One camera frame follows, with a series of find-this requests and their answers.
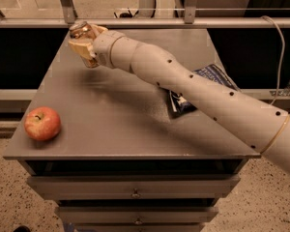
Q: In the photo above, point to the grey drawer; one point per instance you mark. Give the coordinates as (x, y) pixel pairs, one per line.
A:
(133, 187)
(136, 215)

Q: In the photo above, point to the red apple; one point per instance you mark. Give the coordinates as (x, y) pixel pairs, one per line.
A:
(42, 123)

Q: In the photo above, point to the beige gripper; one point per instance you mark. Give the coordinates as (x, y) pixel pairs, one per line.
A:
(101, 47)

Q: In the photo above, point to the upper grey drawer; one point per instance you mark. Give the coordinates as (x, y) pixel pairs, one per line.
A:
(133, 187)

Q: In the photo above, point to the metal wall bracket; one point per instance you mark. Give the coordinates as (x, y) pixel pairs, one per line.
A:
(284, 92)

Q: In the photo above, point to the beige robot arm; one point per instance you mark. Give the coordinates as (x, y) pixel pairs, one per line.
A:
(263, 127)

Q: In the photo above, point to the black object behind railing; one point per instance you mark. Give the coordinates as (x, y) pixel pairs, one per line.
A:
(126, 14)

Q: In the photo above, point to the orange soda can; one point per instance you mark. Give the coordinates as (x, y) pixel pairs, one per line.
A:
(80, 31)

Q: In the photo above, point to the grey metal railing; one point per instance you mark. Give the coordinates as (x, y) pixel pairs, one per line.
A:
(64, 13)

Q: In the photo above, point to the lower grey drawer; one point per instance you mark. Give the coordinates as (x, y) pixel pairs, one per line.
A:
(136, 215)

